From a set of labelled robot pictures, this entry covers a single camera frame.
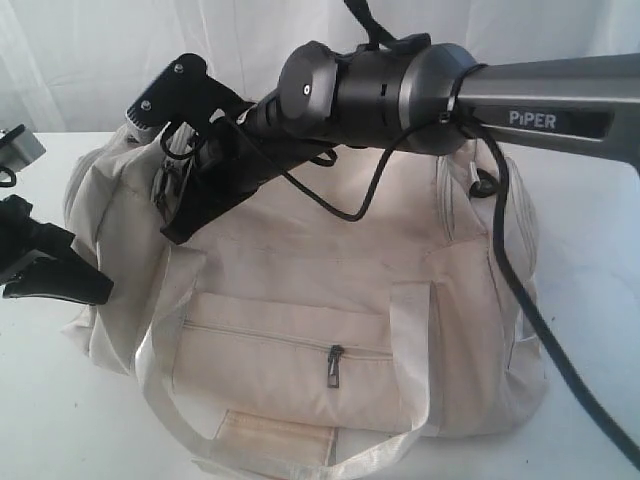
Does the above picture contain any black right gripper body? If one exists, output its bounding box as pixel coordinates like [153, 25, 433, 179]
[192, 89, 330, 200]

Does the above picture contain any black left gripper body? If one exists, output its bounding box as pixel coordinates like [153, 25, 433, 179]
[1, 195, 75, 293]

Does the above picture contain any cream fabric duffel bag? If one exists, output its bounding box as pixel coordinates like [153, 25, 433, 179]
[64, 130, 547, 479]

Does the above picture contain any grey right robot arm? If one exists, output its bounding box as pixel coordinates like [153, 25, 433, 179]
[158, 42, 639, 244]

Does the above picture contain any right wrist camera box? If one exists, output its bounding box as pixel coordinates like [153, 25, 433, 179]
[125, 53, 207, 145]

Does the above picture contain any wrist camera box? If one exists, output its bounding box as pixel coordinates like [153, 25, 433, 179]
[125, 53, 207, 145]
[1, 124, 46, 188]

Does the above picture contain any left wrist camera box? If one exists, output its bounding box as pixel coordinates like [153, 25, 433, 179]
[1, 124, 46, 188]

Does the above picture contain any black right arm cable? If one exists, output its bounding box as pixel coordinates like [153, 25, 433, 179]
[284, 64, 640, 460]

